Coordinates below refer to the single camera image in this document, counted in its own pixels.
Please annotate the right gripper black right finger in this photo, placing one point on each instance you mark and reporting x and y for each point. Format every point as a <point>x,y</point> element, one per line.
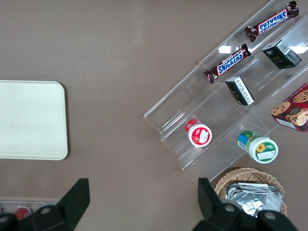
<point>211,207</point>

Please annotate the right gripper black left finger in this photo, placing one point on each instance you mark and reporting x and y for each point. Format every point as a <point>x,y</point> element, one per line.
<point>72,204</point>

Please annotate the light tan wicker basket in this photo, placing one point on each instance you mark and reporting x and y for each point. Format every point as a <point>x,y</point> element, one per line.
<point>240,173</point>

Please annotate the cream rectangular tray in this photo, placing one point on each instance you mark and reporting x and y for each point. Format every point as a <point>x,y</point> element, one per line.
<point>31,120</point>

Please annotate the aluminium foil container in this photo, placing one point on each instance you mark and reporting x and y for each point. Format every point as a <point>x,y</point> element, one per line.
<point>252,196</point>

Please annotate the clear acrylic bottle rack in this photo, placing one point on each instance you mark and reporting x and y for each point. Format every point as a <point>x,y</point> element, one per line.
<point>24,201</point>

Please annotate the red lidded cup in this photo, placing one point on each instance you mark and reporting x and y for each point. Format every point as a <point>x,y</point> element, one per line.
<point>199,134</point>

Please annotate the green lidded cup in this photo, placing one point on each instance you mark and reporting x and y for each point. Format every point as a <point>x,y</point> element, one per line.
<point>261,148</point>

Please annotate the clear acrylic step display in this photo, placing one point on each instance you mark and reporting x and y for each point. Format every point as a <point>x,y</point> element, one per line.
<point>183,103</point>

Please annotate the small black box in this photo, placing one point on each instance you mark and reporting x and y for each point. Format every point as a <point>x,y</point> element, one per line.
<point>281,54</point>
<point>240,91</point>

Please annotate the red cookie box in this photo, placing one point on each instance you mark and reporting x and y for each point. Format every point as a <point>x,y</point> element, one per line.
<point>292,108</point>

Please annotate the brown Snickers bar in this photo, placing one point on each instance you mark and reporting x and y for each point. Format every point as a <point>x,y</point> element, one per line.
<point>272,21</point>
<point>228,63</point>

